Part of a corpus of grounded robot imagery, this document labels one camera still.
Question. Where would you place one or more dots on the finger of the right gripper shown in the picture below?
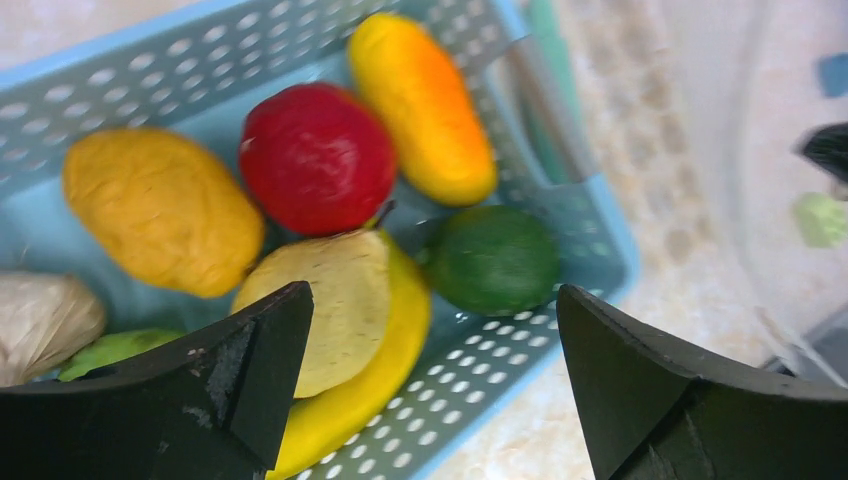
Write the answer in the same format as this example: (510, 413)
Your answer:
(826, 147)

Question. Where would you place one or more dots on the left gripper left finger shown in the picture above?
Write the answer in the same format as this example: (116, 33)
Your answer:
(212, 404)

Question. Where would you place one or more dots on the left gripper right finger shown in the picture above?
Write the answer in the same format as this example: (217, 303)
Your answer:
(654, 406)

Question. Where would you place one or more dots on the light blue plastic basket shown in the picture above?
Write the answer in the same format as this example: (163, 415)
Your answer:
(201, 69)

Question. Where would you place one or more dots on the clear zip top bag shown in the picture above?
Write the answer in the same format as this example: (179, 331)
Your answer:
(695, 112)

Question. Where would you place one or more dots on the light green block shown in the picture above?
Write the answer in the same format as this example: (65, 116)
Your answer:
(821, 220)

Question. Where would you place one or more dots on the blue small block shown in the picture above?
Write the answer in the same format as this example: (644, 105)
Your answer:
(832, 75)

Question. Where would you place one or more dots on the yellow banana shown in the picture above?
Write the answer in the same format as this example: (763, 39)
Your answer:
(319, 425)

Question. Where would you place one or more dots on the beige garlic bulb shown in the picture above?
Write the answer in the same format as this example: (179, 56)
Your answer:
(45, 319)

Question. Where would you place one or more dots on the orange potato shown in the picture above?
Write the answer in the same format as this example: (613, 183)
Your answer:
(164, 208)

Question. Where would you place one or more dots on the green lime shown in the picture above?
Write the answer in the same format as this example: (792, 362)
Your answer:
(493, 260)

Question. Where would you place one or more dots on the red apple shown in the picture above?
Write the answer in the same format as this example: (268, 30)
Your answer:
(316, 160)

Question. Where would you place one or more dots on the teal foam roller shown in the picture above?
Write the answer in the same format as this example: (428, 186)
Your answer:
(550, 79)

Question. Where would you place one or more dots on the orange yellow mango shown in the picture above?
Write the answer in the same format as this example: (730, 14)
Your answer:
(411, 83)

